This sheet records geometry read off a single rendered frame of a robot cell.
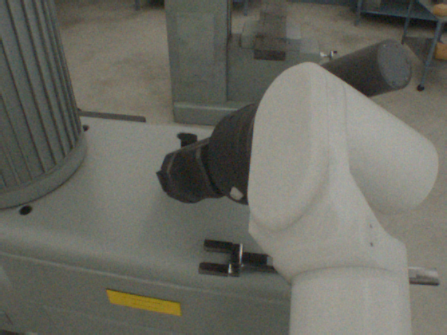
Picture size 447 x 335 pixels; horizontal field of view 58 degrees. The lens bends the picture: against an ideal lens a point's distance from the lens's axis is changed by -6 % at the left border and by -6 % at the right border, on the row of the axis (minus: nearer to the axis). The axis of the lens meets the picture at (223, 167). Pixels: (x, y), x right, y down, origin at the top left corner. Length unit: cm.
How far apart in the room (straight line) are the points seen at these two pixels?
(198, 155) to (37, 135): 21
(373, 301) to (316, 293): 3
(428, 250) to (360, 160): 292
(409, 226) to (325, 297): 307
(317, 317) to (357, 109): 12
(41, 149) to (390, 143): 38
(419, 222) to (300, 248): 312
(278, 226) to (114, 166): 37
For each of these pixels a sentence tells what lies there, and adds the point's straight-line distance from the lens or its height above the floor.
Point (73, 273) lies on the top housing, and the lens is 51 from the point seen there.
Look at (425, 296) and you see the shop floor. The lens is 292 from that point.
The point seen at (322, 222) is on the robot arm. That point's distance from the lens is 21.
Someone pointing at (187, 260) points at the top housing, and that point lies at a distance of 45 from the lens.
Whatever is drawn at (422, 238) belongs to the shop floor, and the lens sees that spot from 324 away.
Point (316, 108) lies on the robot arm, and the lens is 23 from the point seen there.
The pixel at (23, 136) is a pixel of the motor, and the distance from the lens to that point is 50.
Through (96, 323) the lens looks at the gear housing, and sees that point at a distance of 63.
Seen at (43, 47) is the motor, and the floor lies 206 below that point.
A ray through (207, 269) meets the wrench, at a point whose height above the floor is 190.
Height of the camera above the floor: 224
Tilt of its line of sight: 40 degrees down
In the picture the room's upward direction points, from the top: straight up
